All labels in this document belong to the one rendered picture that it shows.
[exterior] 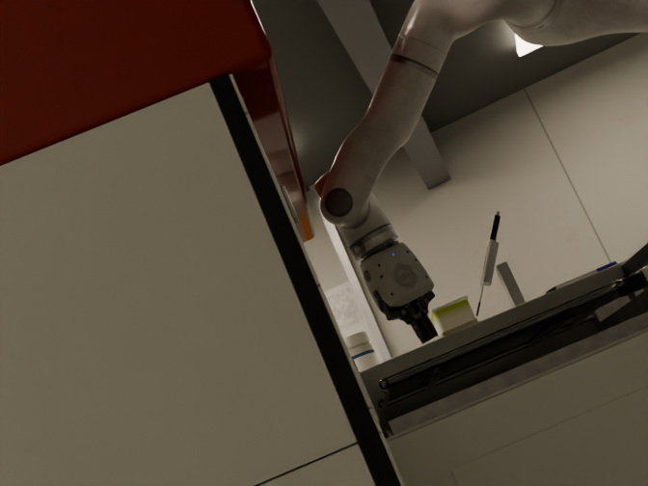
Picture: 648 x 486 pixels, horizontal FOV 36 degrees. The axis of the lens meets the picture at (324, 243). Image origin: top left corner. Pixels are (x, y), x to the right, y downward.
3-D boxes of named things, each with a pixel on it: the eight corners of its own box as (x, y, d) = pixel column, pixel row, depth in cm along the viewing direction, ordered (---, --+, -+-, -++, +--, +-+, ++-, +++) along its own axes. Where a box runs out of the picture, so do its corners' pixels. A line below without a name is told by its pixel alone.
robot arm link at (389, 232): (362, 235, 169) (370, 251, 168) (399, 219, 174) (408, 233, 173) (339, 255, 176) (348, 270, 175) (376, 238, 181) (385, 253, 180)
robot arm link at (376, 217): (385, 222, 169) (394, 225, 178) (346, 155, 171) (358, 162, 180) (343, 248, 171) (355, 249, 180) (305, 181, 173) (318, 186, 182)
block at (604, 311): (600, 321, 174) (592, 306, 175) (595, 324, 177) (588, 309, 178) (641, 304, 174) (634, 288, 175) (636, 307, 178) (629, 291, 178)
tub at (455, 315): (445, 342, 190) (430, 309, 191) (443, 347, 197) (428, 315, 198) (481, 327, 190) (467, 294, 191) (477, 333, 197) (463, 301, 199)
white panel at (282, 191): (358, 442, 96) (209, 81, 105) (364, 460, 175) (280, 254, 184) (388, 429, 96) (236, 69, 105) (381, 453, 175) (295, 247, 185)
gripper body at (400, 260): (364, 248, 169) (398, 307, 167) (408, 229, 174) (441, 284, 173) (344, 265, 175) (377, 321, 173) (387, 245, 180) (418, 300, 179)
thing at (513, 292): (498, 314, 181) (467, 248, 184) (495, 318, 185) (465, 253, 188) (528, 302, 181) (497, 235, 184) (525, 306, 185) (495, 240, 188)
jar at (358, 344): (351, 387, 198) (333, 342, 200) (352, 390, 205) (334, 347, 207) (385, 372, 198) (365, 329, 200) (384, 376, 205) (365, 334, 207)
